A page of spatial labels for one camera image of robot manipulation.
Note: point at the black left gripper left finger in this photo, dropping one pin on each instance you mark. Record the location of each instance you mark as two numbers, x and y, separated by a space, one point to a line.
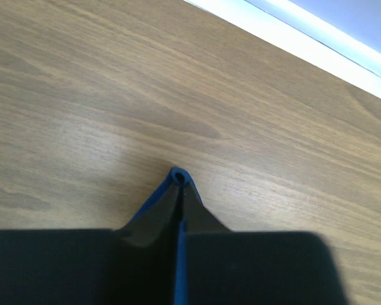
66 266

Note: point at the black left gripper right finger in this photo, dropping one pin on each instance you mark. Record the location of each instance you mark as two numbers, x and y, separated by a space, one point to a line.
222 266

